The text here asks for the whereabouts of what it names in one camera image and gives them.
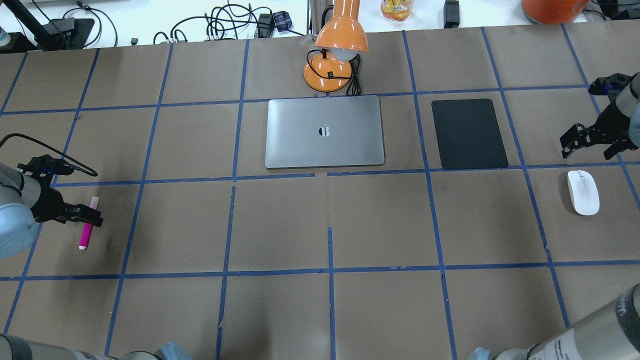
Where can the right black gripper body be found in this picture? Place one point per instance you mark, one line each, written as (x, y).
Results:
(613, 130)

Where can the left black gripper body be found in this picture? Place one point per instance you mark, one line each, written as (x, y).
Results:
(48, 202)

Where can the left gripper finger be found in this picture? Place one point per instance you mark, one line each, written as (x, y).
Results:
(93, 218)
(82, 210)

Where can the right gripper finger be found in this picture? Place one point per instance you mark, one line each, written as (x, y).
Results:
(619, 147)
(578, 136)

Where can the pink marker pen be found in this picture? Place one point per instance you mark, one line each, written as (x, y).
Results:
(88, 228)

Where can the white computer mouse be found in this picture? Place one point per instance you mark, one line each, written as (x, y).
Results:
(583, 192)

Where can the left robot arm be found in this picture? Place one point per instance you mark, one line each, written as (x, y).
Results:
(24, 203)

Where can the black mousepad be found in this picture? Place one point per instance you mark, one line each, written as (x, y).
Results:
(468, 134)

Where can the silver laptop notebook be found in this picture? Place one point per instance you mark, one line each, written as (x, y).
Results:
(330, 131)

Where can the orange bucket grey lid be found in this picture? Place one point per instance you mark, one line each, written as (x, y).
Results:
(552, 11)

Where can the black power adapter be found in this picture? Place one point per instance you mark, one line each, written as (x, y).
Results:
(451, 14)

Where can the yellow drink bottle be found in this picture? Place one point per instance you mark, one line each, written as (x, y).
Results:
(396, 10)

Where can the orange desk lamp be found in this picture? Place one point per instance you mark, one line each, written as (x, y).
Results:
(335, 62)

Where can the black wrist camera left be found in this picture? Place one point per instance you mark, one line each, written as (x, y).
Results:
(46, 165)

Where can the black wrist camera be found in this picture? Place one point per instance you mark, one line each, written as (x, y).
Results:
(610, 85)
(46, 165)

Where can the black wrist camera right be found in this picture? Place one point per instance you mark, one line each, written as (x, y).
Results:
(610, 85)

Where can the aluminium frame post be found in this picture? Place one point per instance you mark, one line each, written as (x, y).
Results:
(315, 9)

